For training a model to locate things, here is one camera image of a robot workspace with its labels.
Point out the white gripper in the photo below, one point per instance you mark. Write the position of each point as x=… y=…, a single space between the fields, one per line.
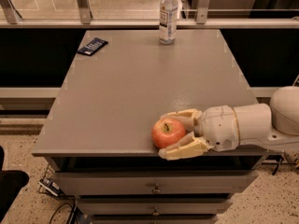
x=219 y=126

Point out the red apple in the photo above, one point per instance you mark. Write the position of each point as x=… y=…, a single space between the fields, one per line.
x=166 y=132

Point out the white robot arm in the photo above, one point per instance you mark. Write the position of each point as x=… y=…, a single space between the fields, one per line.
x=273 y=126

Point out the blue rxbar blueberry bar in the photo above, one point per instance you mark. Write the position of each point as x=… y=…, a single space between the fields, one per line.
x=92 y=47

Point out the top drawer metal knob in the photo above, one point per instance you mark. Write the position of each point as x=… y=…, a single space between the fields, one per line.
x=156 y=189

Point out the drawer metal knob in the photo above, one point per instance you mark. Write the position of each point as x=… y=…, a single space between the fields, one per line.
x=155 y=212
x=156 y=189

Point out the grey drawer cabinet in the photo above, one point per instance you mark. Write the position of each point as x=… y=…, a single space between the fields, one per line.
x=97 y=134

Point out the clear plastic water bottle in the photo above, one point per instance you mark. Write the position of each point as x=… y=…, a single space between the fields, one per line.
x=168 y=21

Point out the blue white floor device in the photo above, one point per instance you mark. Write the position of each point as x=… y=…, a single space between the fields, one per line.
x=50 y=186

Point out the black chair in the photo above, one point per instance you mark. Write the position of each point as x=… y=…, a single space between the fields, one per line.
x=11 y=182

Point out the metal window railing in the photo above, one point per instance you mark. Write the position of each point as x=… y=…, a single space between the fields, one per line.
x=207 y=14

